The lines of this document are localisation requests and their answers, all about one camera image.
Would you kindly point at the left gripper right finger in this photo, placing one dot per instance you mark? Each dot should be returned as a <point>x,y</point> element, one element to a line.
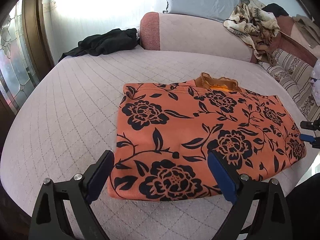
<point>259,209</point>

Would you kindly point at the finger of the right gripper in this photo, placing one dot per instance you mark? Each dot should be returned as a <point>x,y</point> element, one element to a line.
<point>310,125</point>
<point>313,141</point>

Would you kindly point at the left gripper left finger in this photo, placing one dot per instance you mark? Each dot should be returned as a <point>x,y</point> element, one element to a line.
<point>49,219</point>

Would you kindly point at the orange black floral garment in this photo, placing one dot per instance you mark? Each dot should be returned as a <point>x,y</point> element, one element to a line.
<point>164,134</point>

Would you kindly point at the striped floral blanket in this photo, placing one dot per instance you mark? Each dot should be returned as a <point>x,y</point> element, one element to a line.
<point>293,74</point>

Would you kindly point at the dark red blanket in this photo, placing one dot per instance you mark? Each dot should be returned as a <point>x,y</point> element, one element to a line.
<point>293,41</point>

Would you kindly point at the beige garment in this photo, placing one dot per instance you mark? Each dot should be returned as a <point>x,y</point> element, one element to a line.
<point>305,32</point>

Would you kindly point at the cream brown patterned garment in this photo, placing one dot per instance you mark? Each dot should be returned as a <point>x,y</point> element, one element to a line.
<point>256,28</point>

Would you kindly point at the small black cloth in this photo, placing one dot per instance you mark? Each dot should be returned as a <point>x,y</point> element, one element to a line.
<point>275,9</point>

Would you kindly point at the wooden glass door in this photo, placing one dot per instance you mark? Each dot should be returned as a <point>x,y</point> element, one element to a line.
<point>25,56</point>

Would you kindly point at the black crumpled garment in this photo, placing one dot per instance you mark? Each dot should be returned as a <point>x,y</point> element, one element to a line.
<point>103,44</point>

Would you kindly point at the pink cylindrical bolster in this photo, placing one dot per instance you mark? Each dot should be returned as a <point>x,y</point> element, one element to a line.
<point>173,32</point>

